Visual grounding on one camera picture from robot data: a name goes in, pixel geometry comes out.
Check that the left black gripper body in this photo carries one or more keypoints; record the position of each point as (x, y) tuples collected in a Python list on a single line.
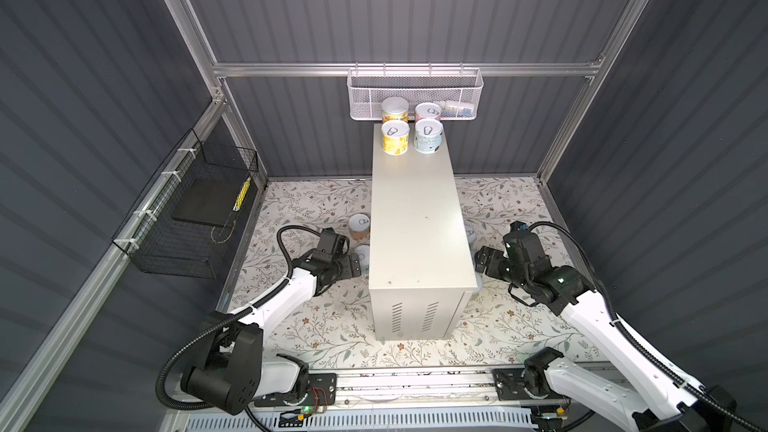
[(341, 268)]

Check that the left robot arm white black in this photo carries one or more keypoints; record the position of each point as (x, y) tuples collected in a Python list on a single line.
[(224, 366)]

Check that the white wire mesh basket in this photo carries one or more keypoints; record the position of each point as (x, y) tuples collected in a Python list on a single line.
[(369, 86)]

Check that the floral patterned mat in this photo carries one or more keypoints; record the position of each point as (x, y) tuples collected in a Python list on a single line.
[(336, 330)]

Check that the green orange label can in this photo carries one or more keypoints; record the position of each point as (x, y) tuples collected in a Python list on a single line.
[(395, 109)]

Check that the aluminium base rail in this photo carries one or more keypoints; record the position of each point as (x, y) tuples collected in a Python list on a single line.
[(464, 398)]

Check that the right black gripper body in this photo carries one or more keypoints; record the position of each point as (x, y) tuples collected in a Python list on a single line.
[(496, 264)]

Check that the white metal cabinet counter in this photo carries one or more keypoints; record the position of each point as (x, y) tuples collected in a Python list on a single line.
[(421, 274)]

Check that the black wire wall basket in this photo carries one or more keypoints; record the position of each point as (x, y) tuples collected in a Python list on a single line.
[(188, 228)]

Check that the yellow label can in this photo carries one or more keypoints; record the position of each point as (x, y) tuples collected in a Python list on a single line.
[(395, 137)]

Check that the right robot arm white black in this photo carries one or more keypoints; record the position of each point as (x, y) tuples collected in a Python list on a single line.
[(661, 396)]

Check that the teal label can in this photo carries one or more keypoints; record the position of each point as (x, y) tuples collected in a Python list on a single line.
[(363, 252)]

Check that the pink label can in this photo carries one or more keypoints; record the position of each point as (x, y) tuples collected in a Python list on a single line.
[(427, 110)]

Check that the tubes in white basket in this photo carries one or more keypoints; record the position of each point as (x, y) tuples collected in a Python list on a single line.
[(457, 109)]

